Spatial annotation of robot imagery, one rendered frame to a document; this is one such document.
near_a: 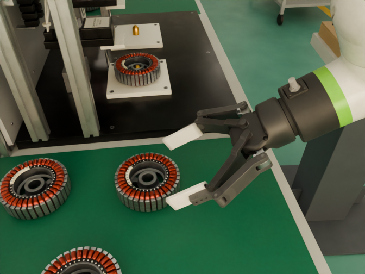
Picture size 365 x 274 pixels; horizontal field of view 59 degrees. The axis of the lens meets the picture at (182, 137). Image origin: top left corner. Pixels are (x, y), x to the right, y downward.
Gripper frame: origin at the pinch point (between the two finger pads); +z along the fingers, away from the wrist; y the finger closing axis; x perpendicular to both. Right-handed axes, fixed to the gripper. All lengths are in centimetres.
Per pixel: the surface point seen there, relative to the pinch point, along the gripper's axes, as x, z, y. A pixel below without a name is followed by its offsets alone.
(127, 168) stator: -3.2, 7.3, -1.6
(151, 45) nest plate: 0, 4, -50
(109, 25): -16.7, 3.7, -30.9
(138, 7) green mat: 0, 9, -88
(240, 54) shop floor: 100, -15, -189
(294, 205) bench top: 14.2, -15.1, 5.8
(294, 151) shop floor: 103, -19, -80
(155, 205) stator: 0.4, 4.2, 5.3
